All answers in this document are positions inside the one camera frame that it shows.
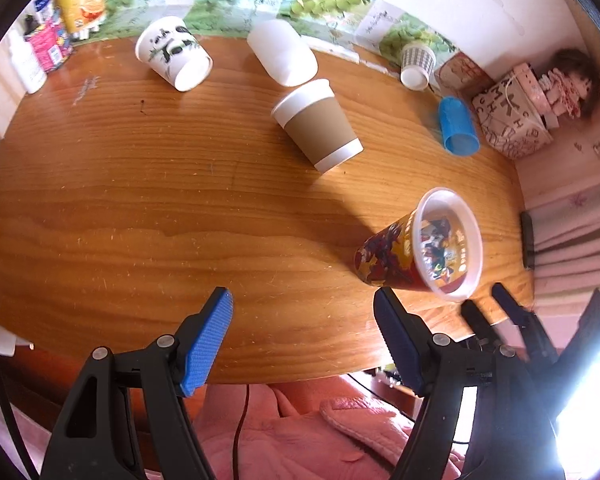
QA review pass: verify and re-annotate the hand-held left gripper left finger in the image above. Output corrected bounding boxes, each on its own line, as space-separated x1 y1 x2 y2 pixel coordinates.
40 287 233 480

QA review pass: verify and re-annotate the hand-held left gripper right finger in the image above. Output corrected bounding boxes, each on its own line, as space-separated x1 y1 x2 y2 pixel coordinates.
374 287 496 480

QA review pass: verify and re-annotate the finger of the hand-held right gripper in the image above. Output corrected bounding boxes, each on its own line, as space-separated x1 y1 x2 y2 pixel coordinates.
491 283 559 361
461 300 514 361

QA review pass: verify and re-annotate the cartoon printed plastic cup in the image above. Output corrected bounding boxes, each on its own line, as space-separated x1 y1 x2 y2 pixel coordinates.
353 187 483 303

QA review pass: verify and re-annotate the blue plastic cup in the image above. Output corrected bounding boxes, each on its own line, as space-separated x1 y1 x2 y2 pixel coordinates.
439 96 480 156

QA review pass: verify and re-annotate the brown sleeve paper cup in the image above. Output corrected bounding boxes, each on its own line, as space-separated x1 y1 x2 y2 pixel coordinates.
271 78 364 175

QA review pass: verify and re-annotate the small ribbed white cup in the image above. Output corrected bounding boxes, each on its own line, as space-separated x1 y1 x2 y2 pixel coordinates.
399 42 437 92

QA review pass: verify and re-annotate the panda print paper cup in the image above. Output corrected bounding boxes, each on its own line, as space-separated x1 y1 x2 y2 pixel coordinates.
135 16 214 93

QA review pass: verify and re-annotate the black remote control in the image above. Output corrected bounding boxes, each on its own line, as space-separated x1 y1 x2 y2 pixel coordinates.
519 211 536 271

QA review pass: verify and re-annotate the pink curtain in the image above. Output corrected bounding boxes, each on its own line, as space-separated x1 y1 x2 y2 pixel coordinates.
524 157 600 328

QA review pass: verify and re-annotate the pink quilted garment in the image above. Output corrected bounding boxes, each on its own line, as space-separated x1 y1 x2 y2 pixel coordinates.
145 374 468 480

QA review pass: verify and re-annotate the letter patterned gift box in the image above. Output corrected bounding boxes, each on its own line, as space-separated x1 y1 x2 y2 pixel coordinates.
472 77 554 161

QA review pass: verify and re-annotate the pink gift box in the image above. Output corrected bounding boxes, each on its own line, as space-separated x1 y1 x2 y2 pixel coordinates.
512 62 561 129

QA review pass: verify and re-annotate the dark haired doll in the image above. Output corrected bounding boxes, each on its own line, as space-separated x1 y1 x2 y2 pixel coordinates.
542 48 600 122

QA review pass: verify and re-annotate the beige patterned box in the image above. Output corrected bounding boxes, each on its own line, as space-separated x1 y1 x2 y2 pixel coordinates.
439 54 496 97

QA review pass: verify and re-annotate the white flat strip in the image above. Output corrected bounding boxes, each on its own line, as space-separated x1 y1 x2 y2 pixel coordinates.
300 36 396 75

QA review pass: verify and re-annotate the white plastic bottle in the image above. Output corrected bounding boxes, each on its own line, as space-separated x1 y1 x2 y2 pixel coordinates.
7 35 48 94

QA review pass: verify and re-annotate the pink printed box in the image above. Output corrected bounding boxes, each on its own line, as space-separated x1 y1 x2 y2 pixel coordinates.
24 16 74 72

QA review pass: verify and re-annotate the thin dark cable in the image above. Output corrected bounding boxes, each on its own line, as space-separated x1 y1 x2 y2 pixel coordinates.
232 384 251 480

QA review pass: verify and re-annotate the thick black cable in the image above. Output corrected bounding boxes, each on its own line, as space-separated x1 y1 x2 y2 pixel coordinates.
0 312 40 480

